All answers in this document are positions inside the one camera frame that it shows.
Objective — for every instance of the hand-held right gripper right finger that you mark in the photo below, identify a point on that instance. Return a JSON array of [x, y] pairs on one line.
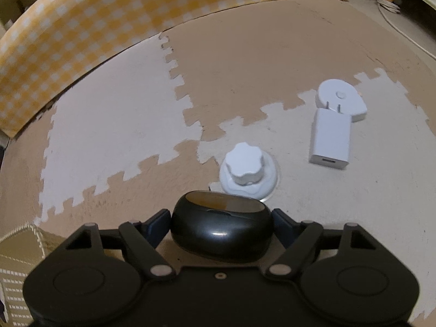
[[282, 226]]

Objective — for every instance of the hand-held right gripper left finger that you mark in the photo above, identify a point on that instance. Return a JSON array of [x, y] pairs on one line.
[[160, 226]]

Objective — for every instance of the white knob cap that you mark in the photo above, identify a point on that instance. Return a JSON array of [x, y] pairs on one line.
[[245, 163]]

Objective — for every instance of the white charger adapter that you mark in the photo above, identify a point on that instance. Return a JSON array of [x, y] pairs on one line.
[[330, 136]]

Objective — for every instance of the white round device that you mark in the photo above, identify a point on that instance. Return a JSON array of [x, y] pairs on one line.
[[337, 92]]

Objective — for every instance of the cream woven plastic basket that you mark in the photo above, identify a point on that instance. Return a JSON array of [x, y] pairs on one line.
[[20, 279]]

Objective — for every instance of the foam puzzle floor mat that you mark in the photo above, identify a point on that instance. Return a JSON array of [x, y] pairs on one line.
[[272, 58]]

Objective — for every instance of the yellow checked blanket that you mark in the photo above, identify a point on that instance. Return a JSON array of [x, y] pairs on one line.
[[85, 30]]

